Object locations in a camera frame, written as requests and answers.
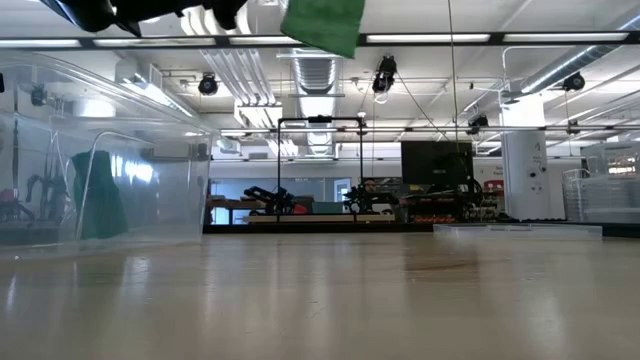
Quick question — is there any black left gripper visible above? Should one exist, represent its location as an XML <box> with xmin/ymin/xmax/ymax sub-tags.
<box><xmin>112</xmin><ymin>0</ymin><xmax>249</xmax><ymax>31</ymax></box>

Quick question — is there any green elastic bandage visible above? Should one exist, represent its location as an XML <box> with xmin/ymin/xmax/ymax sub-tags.
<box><xmin>279</xmin><ymin>0</ymin><xmax>366</xmax><ymax>60</ymax></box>

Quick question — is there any clear plastic container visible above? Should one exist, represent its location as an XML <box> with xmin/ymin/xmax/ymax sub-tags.
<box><xmin>0</xmin><ymin>49</ymin><xmax>219</xmax><ymax>261</ymax></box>

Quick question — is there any teal elastic bandage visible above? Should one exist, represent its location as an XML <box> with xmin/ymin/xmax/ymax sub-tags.
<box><xmin>72</xmin><ymin>149</ymin><xmax>129</xmax><ymax>240</ymax></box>

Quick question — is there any wooden table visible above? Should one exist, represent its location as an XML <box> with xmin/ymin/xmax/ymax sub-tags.
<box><xmin>207</xmin><ymin>197</ymin><xmax>266</xmax><ymax>225</ymax></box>

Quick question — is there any black monitor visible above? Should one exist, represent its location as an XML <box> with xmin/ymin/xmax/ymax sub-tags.
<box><xmin>400</xmin><ymin>140</ymin><xmax>475</xmax><ymax>189</ymax></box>

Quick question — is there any black overhead light bar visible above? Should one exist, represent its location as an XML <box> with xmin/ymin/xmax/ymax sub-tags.
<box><xmin>0</xmin><ymin>30</ymin><xmax>640</xmax><ymax>50</ymax></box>

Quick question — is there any white round pillar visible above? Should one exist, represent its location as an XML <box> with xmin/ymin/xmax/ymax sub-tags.
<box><xmin>501</xmin><ymin>94</ymin><xmax>551</xmax><ymax>221</ymax></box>

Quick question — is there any stack of clear lids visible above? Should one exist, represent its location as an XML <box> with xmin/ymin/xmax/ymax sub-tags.
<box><xmin>562</xmin><ymin>168</ymin><xmax>591</xmax><ymax>221</ymax></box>

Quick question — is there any stack of clear containers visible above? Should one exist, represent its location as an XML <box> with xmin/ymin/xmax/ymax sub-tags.
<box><xmin>579</xmin><ymin>142</ymin><xmax>640</xmax><ymax>224</ymax></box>

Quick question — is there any silver ceiling duct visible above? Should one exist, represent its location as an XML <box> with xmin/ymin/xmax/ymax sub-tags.
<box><xmin>277</xmin><ymin>47</ymin><xmax>349</xmax><ymax>156</ymax></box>
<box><xmin>519</xmin><ymin>14</ymin><xmax>640</xmax><ymax>96</ymax></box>

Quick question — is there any distant black station frame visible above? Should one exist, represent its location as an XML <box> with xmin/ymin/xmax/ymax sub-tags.
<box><xmin>276</xmin><ymin>115</ymin><xmax>365</xmax><ymax>221</ymax></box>

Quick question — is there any thin hanging cable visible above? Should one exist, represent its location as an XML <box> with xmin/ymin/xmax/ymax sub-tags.
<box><xmin>446</xmin><ymin>0</ymin><xmax>460</xmax><ymax>151</ymax></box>

